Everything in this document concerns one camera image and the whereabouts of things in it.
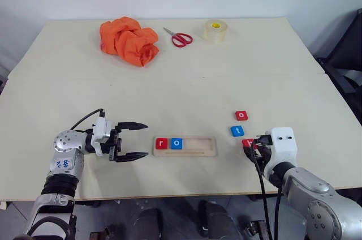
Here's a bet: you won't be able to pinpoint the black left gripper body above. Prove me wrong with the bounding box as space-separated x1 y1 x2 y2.
107 127 124 162

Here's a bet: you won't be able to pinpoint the blue letter o block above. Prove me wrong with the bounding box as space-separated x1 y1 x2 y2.
169 138 184 151

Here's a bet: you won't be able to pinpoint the clear tape roll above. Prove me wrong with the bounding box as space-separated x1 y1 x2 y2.
202 19 229 45

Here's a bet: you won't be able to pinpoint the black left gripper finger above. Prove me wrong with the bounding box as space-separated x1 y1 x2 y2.
115 121 149 135
114 152 149 163

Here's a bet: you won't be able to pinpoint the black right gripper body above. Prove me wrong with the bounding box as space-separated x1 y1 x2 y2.
255 146 273 173

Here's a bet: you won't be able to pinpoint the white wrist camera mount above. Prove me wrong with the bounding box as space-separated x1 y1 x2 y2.
91 115 114 158
264 126 299 179

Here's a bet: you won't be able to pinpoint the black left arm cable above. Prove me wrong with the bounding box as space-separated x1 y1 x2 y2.
70 108 107 131

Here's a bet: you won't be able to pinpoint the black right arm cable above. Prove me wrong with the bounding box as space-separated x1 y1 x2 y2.
273 185 284 240

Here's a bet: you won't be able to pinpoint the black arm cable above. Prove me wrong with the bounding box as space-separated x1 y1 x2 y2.
273 185 284 240
70 108 107 131

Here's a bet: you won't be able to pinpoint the red letter r block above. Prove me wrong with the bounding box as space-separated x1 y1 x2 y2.
155 138 170 151

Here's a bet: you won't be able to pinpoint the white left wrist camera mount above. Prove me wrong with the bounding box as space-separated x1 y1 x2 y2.
91 115 114 158

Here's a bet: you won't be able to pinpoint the wooden letter tray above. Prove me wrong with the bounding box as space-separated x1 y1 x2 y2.
152 136 219 157

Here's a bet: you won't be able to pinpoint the red letter o block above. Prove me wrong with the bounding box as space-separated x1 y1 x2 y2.
234 110 250 122

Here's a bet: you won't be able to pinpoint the red letter b block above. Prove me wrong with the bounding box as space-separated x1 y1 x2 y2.
242 138 258 150

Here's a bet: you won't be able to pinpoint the dark brown foot piece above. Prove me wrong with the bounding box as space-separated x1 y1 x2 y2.
244 219 270 240
89 224 126 240

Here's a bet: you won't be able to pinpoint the black chair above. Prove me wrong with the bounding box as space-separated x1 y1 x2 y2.
314 8 362 127

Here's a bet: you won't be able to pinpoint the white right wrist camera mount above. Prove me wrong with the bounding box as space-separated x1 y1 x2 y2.
264 126 299 179

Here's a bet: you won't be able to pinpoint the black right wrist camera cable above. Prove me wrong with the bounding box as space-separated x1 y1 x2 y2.
245 135 274 240

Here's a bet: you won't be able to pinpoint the red handled scissors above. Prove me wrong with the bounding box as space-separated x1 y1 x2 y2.
162 27 194 48

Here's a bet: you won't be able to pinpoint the dark rounded shape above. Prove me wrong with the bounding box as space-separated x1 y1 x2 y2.
197 200 244 240
132 208 164 240

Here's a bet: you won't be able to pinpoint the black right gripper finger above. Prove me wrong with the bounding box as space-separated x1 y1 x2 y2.
243 146 260 165

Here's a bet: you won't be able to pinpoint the blue letter t block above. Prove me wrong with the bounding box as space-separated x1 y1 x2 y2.
229 125 246 138

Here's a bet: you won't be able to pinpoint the crumpled orange cloth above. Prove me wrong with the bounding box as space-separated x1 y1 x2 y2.
99 16 161 68

